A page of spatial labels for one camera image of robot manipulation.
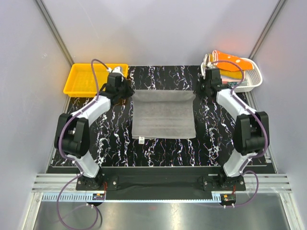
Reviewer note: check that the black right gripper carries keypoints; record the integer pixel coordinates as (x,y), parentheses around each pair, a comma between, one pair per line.
(197,89)

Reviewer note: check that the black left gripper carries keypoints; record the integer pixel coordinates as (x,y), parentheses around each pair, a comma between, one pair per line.
(129,91)

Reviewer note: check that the brown yellow bear towel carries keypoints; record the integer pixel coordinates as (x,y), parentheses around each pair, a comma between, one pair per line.
(230,73)

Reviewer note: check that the orange white patterned towel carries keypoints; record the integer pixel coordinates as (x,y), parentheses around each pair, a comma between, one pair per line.
(219,56)

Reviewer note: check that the grey towel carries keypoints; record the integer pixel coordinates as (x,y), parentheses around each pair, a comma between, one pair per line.
(164,114)

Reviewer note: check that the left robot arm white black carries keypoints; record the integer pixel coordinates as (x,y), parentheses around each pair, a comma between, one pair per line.
(72,137)

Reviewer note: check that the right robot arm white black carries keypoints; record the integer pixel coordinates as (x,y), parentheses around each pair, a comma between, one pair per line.
(251,133)

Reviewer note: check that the patterned folded towel in basket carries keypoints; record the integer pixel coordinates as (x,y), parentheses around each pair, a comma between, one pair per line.
(237,83)

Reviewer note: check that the yellow plastic bin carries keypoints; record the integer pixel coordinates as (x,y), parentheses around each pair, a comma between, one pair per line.
(81,83)

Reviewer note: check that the white perforated plastic basket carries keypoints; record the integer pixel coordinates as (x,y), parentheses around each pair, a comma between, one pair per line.
(254,78)

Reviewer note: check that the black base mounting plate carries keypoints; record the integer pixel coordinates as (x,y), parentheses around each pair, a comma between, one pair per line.
(155,194)

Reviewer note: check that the left small electronics board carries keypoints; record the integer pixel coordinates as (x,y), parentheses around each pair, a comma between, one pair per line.
(98,196)

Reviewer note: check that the small electronics board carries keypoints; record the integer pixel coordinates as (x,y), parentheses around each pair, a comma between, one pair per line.
(98,196)
(228,198)

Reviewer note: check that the right small electronics board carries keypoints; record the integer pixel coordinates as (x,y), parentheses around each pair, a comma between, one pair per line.
(228,198)

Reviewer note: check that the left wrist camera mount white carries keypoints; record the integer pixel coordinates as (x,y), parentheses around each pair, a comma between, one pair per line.
(117,70)

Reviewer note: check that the aluminium frame rail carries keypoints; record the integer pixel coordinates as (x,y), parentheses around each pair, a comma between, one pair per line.
(266,183)

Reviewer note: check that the white slotted cable duct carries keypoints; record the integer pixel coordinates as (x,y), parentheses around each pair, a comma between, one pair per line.
(67,197)

